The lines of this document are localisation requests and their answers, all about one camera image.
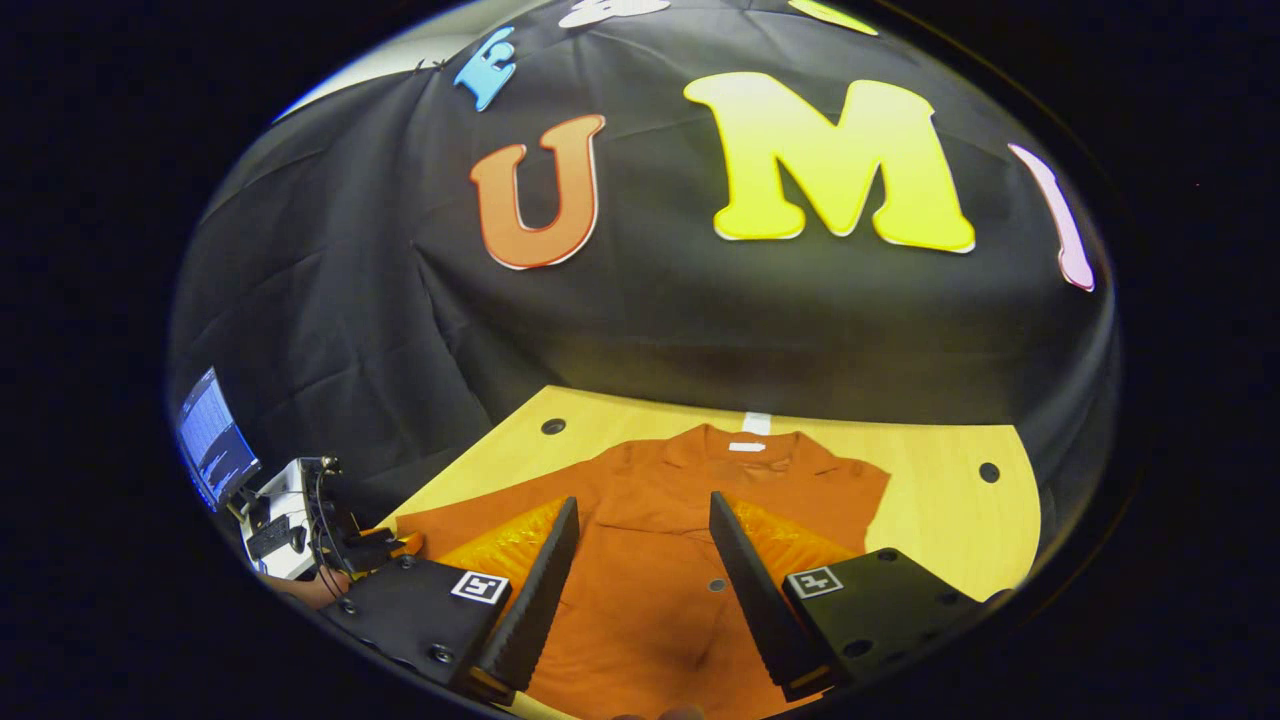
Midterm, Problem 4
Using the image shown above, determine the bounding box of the black backdrop cloth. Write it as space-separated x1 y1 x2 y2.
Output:
168 0 1119 561

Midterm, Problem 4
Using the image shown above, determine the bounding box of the computer monitor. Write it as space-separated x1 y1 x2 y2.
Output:
177 366 264 512

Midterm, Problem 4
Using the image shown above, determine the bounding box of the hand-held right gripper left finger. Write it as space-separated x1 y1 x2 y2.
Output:
320 496 582 706

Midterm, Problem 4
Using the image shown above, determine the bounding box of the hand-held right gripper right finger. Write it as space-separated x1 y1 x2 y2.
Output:
707 489 1012 702

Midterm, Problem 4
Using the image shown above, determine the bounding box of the orange jacket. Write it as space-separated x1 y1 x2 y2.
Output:
385 423 891 720

